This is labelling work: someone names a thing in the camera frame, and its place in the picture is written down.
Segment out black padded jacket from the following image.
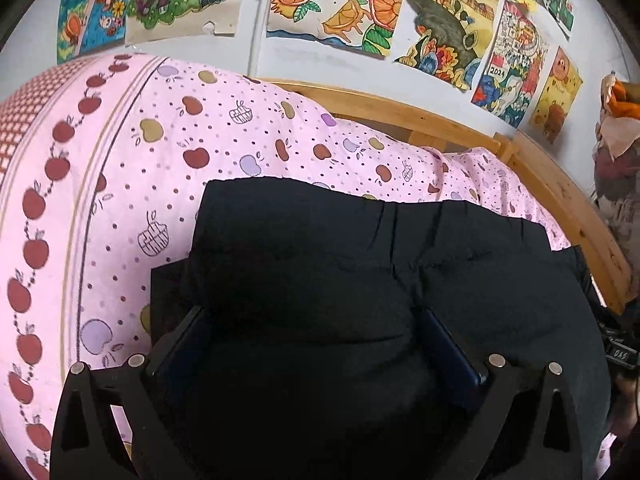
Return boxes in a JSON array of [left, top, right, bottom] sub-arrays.
[[152, 178, 610, 479]]

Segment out grey bagged bundle of clothes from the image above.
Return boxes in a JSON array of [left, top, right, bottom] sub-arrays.
[[593, 74, 639, 266]]

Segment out person's right hand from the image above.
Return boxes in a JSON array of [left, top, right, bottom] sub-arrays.
[[611, 374, 639, 439]]

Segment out yellow chick and bear poster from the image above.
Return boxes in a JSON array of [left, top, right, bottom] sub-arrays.
[[529, 47, 582, 144]]

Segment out pink apple-print bed sheet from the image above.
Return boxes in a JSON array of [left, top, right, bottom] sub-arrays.
[[1, 53, 581, 479]]

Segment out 2024 calendar cartoon poster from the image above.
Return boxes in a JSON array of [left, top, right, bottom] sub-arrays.
[[472, 0, 549, 128]]

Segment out dark dinosaur landscape poster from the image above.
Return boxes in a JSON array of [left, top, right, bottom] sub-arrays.
[[396, 0, 500, 91]]

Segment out orange fruit pattern poster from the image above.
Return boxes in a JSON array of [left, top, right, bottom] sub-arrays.
[[267, 0, 404, 58]]

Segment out wooden bed frame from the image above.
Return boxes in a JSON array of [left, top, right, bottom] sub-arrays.
[[273, 79, 638, 314]]

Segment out white wall pipe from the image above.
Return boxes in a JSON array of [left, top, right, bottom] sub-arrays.
[[247, 0, 271, 77]]

